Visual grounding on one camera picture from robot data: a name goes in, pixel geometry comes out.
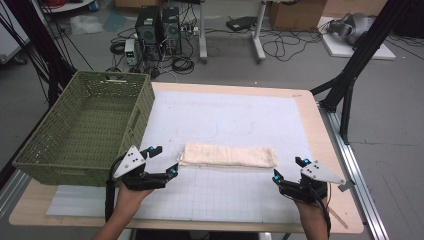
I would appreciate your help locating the aluminium rail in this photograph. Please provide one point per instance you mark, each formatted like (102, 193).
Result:
(356, 173)

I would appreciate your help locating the cream towel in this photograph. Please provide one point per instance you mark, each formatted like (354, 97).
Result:
(230, 156)

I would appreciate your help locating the white floor board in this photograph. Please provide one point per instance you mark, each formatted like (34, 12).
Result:
(343, 51)

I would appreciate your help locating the brown cardboard box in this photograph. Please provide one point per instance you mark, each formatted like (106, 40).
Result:
(296, 15)

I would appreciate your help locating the person's right hand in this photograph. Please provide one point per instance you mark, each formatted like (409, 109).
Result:
(310, 208)

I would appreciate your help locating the thin wooden stick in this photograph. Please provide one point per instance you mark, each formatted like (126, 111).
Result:
(338, 217)

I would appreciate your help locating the black metal stand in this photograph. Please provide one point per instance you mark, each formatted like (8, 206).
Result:
(363, 53)
(36, 43)

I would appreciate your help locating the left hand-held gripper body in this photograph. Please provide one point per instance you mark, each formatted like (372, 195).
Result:
(130, 163)

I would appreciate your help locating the green woven basket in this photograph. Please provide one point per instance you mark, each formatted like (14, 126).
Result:
(90, 126)

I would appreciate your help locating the grey bench power supply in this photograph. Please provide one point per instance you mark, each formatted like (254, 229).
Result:
(130, 51)

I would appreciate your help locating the grey rounded machine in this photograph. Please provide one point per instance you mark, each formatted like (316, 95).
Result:
(351, 26)

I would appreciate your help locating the black computer tower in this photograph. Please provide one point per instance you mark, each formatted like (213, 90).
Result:
(148, 33)
(171, 31)

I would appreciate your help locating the person's left hand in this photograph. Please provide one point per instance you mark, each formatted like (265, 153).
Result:
(130, 200)

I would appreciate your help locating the flat black device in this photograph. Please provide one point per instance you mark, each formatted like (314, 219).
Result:
(241, 23)

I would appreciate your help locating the white desk leg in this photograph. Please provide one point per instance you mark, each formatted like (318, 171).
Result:
(258, 36)
(202, 33)

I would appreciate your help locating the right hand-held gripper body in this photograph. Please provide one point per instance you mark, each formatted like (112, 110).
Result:
(320, 173)

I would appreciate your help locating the white grid mat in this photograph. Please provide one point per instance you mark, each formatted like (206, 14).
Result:
(220, 113)

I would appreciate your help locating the clear plastic bag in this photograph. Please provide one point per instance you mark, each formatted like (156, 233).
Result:
(86, 25)

